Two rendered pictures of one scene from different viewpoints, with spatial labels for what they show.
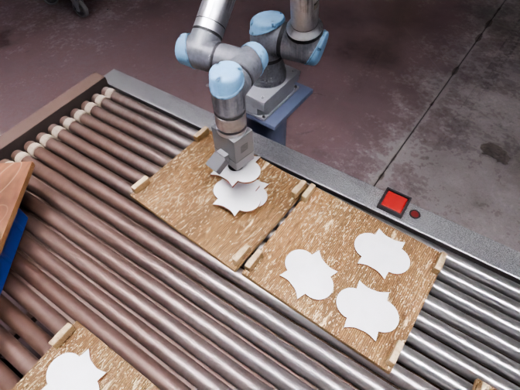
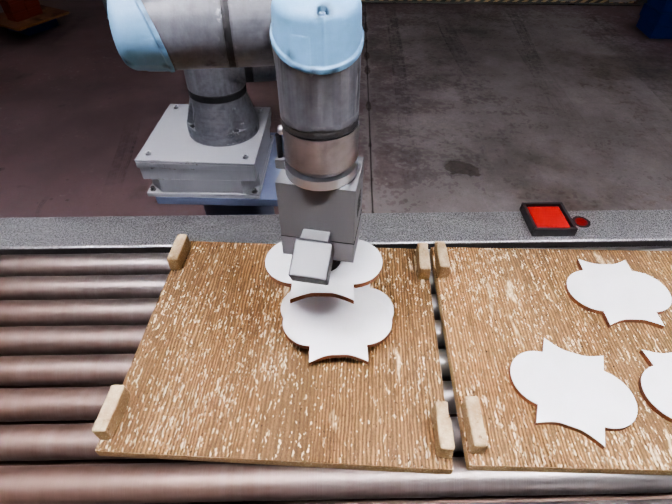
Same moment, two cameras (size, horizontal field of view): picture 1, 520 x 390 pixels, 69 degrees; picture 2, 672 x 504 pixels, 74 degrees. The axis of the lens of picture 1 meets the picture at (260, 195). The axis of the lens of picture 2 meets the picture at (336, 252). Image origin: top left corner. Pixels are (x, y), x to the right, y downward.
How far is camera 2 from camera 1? 59 cm
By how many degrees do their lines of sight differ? 25
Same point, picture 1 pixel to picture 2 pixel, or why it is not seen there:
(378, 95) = not seen: hidden behind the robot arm
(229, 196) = (328, 331)
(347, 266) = (600, 339)
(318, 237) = (519, 320)
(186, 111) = (112, 230)
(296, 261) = (535, 379)
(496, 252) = not seen: outside the picture
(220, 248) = (388, 441)
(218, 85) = (325, 28)
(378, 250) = (611, 289)
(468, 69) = (379, 100)
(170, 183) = (179, 372)
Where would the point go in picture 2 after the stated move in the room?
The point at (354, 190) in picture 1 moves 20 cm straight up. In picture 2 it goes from (484, 228) to (516, 129)
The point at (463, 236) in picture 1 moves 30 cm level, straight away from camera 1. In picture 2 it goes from (655, 220) to (616, 135)
